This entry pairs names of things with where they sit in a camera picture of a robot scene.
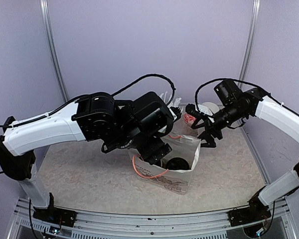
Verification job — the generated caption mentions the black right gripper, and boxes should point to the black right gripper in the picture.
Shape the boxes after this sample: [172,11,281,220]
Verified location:
[192,102,247,146]

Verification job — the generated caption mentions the black coffee cup lid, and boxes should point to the black coffee cup lid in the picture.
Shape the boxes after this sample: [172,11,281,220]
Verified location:
[166,157,190,170]

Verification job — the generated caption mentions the white paper takeout bag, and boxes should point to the white paper takeout bag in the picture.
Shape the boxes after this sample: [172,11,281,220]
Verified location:
[128,133,201,195]

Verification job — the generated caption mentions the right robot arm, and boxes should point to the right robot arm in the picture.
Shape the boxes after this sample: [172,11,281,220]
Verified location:
[185,78,299,221]

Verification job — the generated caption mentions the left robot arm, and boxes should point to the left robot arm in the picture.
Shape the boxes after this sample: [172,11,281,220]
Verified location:
[0,91,180,222]

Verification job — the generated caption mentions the red patterned bowl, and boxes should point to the red patterned bowl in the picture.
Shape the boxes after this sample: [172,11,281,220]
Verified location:
[183,113,196,126]

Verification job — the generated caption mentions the stack of white paper cups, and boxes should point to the stack of white paper cups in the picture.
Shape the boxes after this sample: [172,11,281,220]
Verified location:
[201,102,220,116]

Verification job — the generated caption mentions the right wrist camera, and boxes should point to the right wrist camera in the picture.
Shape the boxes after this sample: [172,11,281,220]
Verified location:
[185,104,206,120]

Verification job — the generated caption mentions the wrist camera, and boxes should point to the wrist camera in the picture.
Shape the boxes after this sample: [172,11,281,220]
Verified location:
[185,104,206,120]
[169,107,182,121]

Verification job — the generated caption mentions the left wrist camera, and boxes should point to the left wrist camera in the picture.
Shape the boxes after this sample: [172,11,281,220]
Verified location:
[169,107,182,121]

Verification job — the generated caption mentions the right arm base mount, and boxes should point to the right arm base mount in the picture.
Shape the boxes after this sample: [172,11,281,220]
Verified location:
[227,191,272,227]

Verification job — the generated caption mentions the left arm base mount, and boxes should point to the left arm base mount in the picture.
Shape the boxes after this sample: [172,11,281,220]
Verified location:
[33,193,77,228]

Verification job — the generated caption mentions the front aluminium frame rail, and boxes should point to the front aluminium frame rail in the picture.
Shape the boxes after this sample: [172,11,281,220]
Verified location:
[6,198,299,239]

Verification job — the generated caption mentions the right aluminium corner post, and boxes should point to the right aluminium corner post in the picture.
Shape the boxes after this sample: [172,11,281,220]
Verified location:
[239,0,261,81]

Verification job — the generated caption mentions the aluminium corner post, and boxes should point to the aluminium corner post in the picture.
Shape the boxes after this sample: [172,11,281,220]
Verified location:
[239,0,261,81]
[40,0,69,102]

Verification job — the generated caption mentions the left aluminium corner post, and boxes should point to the left aluminium corner post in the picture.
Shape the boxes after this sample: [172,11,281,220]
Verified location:
[40,0,69,102]

